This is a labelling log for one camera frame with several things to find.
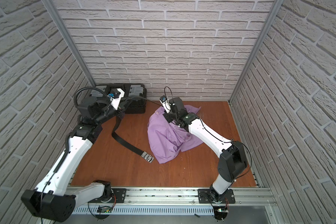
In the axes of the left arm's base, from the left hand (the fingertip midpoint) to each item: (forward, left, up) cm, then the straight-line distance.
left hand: (131, 96), depth 67 cm
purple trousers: (-8, -18, -29) cm, 35 cm away
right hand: (+6, -20, -16) cm, 26 cm away
